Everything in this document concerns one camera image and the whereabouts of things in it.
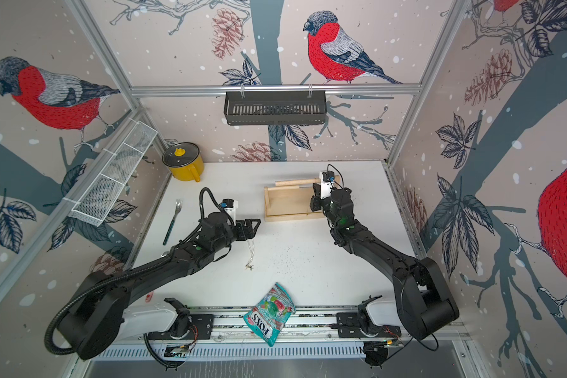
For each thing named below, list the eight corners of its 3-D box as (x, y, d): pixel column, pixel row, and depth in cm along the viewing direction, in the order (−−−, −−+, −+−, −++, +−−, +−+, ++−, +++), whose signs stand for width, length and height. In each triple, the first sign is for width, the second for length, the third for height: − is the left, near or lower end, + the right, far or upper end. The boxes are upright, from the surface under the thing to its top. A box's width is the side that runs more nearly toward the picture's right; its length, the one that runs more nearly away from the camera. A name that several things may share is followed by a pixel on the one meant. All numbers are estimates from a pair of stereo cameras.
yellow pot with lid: (165, 186, 115) (152, 166, 104) (176, 162, 126) (165, 142, 115) (200, 186, 115) (191, 166, 104) (208, 162, 126) (201, 142, 115)
